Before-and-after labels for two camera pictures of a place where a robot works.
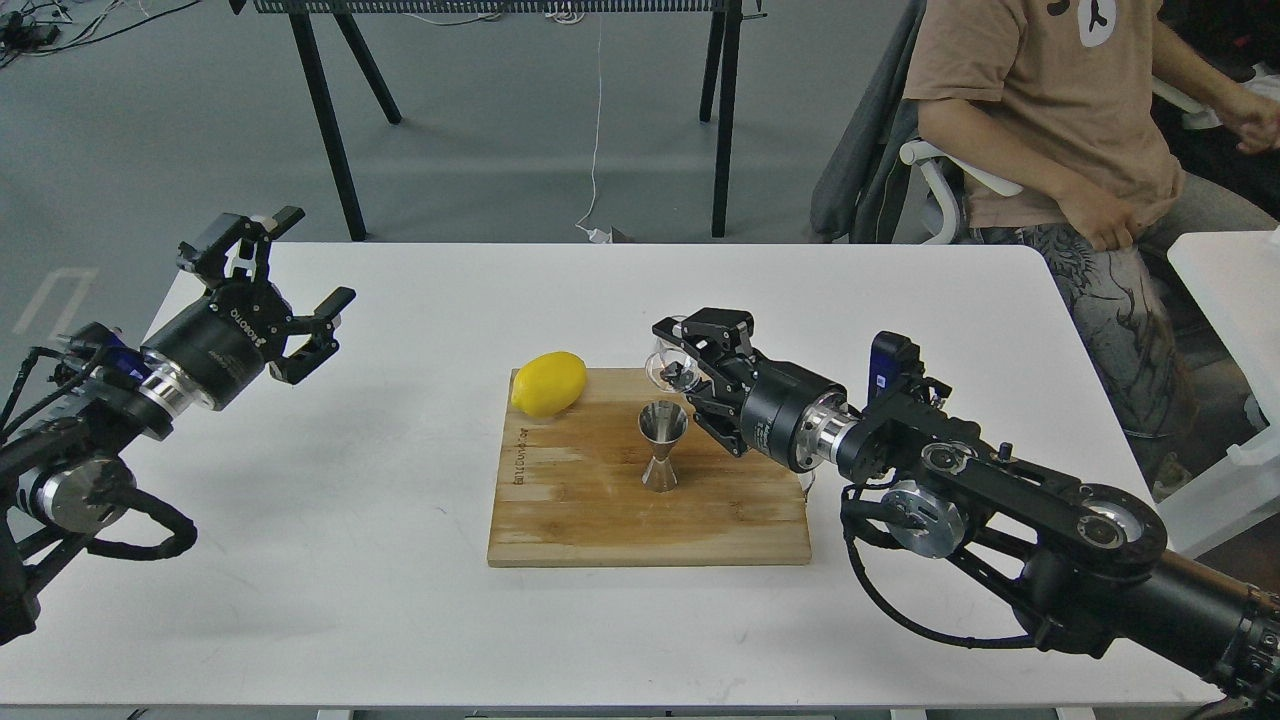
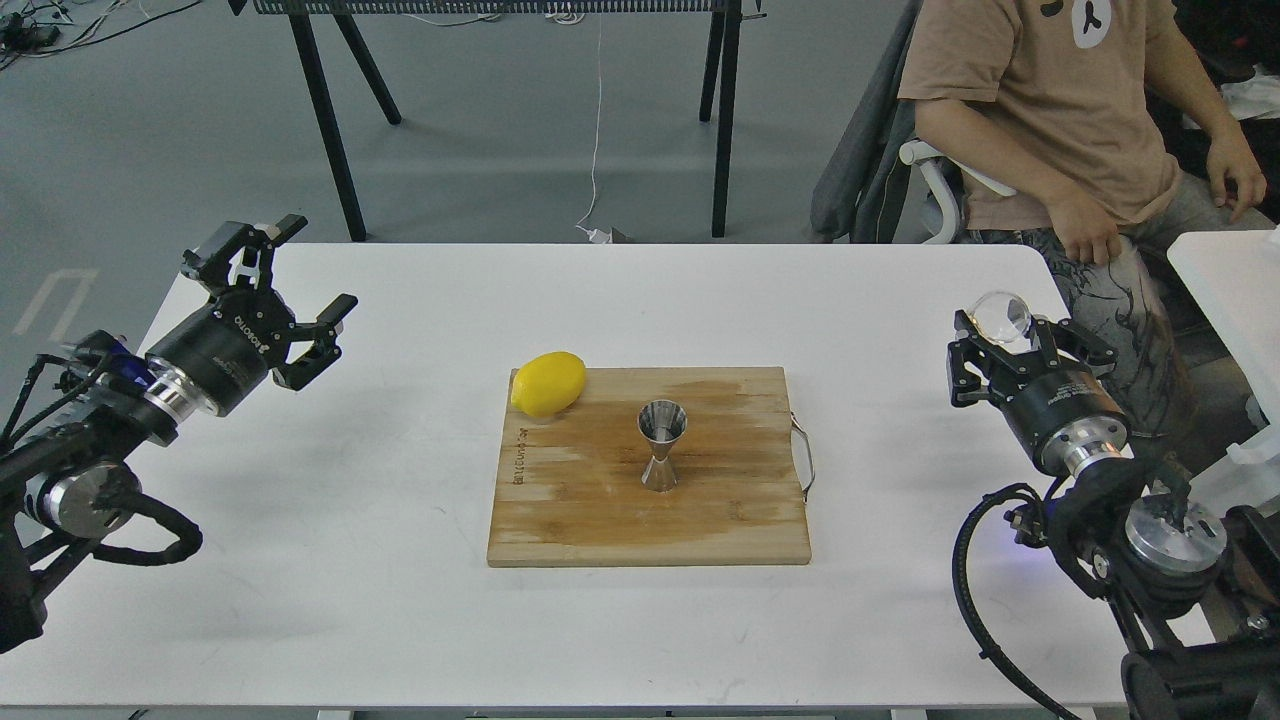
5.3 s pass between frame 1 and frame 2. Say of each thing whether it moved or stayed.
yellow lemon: stayed
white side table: stayed
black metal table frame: stayed
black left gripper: stayed
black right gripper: moved
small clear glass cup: moved
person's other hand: moved
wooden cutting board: stayed
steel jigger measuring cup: stayed
